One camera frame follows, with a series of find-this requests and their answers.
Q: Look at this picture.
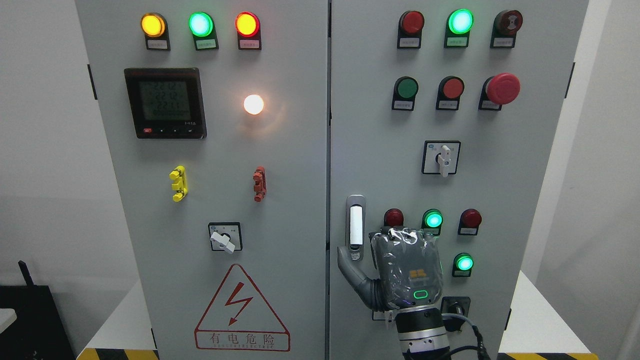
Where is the white rotary switch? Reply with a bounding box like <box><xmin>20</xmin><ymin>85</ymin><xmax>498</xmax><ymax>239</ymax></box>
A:
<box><xmin>371</xmin><ymin>310</ymin><xmax>394</xmax><ymax>330</ymax></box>
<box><xmin>421</xmin><ymin>140</ymin><xmax>461</xmax><ymax>178</ymax></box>

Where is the dark red buzzer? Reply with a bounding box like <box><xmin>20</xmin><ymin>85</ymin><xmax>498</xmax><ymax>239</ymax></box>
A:
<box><xmin>490</xmin><ymin>10</ymin><xmax>524</xmax><ymax>49</ymax></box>

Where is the white glowing indicator light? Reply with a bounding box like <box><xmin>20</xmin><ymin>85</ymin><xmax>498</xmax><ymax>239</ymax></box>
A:
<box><xmin>243</xmin><ymin>94</ymin><xmax>265</xmax><ymax>116</ymax></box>

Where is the green push button upper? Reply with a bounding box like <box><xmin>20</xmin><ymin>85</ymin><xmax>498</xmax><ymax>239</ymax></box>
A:
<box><xmin>391</xmin><ymin>76</ymin><xmax>419</xmax><ymax>111</ymax></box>

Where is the red terminal connector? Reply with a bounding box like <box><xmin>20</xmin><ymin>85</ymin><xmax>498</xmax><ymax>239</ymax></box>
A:
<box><xmin>253</xmin><ymin>166</ymin><xmax>267</xmax><ymax>203</ymax></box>

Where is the red emergency stop button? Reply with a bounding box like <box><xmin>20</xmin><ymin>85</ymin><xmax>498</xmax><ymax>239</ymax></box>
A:
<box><xmin>478</xmin><ymin>72</ymin><xmax>521</xmax><ymax>111</ymax></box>

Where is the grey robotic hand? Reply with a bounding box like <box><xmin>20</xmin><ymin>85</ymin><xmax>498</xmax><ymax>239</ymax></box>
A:
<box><xmin>337</xmin><ymin>227</ymin><xmax>444</xmax><ymax>312</ymax></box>

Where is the green indicator middle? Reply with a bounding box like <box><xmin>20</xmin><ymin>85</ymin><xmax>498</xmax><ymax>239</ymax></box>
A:
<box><xmin>421</xmin><ymin>208</ymin><xmax>444</xmax><ymax>236</ymax></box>

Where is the dark red indicator middle right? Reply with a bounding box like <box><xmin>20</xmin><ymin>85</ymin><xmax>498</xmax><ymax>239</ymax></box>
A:
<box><xmin>457</xmin><ymin>208</ymin><xmax>483</xmax><ymax>236</ymax></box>

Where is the white rotary switch left door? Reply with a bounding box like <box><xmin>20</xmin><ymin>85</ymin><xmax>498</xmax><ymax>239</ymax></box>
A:
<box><xmin>208</xmin><ymin>222</ymin><xmax>243</xmax><ymax>255</ymax></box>

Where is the dark red top indicator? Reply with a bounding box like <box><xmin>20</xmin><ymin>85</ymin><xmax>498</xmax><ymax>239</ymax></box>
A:
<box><xmin>397</xmin><ymin>10</ymin><xmax>425</xmax><ymax>49</ymax></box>

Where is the black digital power meter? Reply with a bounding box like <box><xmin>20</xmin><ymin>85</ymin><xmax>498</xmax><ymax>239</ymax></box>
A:
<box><xmin>123</xmin><ymin>67</ymin><xmax>207</xmax><ymax>140</ymax></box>

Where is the dark red indicator middle left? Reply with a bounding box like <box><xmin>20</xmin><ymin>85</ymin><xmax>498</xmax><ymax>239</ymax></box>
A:
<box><xmin>383</xmin><ymin>208</ymin><xmax>404</xmax><ymax>227</ymax></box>

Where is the green top right indicator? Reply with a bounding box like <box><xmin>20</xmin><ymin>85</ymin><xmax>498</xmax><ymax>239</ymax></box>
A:
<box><xmin>443</xmin><ymin>8</ymin><xmax>474</xmax><ymax>48</ymax></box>

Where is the green indicator light left door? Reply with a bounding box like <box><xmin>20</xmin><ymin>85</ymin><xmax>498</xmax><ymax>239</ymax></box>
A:
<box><xmin>188</xmin><ymin>11</ymin><xmax>219</xmax><ymax>51</ymax></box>

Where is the yellow terminal connector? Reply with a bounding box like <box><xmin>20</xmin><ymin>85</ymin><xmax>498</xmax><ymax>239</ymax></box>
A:
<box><xmin>169</xmin><ymin>165</ymin><xmax>189</xmax><ymax>203</ymax></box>

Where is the red lit indicator light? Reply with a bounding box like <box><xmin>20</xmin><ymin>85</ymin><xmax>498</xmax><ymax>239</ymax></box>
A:
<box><xmin>235</xmin><ymin>11</ymin><xmax>262</xmax><ymax>50</ymax></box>

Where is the grey cabinet door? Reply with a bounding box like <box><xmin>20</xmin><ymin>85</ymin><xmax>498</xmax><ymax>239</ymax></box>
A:
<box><xmin>327</xmin><ymin>0</ymin><xmax>589</xmax><ymax>360</ymax></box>
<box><xmin>76</xmin><ymin>0</ymin><xmax>329</xmax><ymax>360</ymax></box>

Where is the silver door handle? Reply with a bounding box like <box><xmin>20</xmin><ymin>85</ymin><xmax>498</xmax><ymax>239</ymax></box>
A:
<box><xmin>345</xmin><ymin>194</ymin><xmax>366</xmax><ymax>262</ymax></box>

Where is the red electric warning sticker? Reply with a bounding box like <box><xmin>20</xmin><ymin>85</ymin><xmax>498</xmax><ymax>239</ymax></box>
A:
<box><xmin>194</xmin><ymin>263</ymin><xmax>291</xmax><ymax>353</ymax></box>

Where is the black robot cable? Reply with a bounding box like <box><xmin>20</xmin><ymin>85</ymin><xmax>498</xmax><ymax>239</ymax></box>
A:
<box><xmin>402</xmin><ymin>311</ymin><xmax>492</xmax><ymax>360</ymax></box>

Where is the white rotary switch lower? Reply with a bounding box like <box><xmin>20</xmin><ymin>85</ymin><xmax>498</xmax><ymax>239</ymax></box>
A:
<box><xmin>371</xmin><ymin>310</ymin><xmax>394</xmax><ymax>330</ymax></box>

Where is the dark red indicator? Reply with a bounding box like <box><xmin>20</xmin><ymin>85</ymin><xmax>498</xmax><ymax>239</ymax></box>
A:
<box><xmin>397</xmin><ymin>10</ymin><xmax>425</xmax><ymax>49</ymax></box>
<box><xmin>457</xmin><ymin>208</ymin><xmax>483</xmax><ymax>236</ymax></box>
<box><xmin>383</xmin><ymin>208</ymin><xmax>404</xmax><ymax>227</ymax></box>

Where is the grey left cabinet door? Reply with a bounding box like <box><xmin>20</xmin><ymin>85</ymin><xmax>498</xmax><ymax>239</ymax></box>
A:
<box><xmin>76</xmin><ymin>0</ymin><xmax>329</xmax><ymax>360</ymax></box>

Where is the green lit indicator lower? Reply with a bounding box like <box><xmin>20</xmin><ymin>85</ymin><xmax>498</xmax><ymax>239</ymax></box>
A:
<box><xmin>451</xmin><ymin>252</ymin><xmax>474</xmax><ymax>278</ymax></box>

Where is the red push button upper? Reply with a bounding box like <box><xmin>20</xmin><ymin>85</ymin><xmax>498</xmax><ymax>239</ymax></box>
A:
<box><xmin>435</xmin><ymin>76</ymin><xmax>466</xmax><ymax>111</ymax></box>

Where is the grey right cabinet door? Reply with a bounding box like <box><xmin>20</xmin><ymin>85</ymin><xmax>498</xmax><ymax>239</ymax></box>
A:
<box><xmin>327</xmin><ymin>0</ymin><xmax>589</xmax><ymax>360</ymax></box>

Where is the yellow indicator light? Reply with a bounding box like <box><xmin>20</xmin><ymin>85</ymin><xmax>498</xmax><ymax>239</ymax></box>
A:
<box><xmin>140</xmin><ymin>13</ymin><xmax>170</xmax><ymax>51</ymax></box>

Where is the black rotary knob switch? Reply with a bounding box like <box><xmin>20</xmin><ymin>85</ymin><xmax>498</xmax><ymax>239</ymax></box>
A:
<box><xmin>440</xmin><ymin>296</ymin><xmax>471</xmax><ymax>332</ymax></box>

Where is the white rotary switch upper right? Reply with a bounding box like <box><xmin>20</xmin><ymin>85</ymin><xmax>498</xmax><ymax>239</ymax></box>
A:
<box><xmin>421</xmin><ymin>140</ymin><xmax>461</xmax><ymax>178</ymax></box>

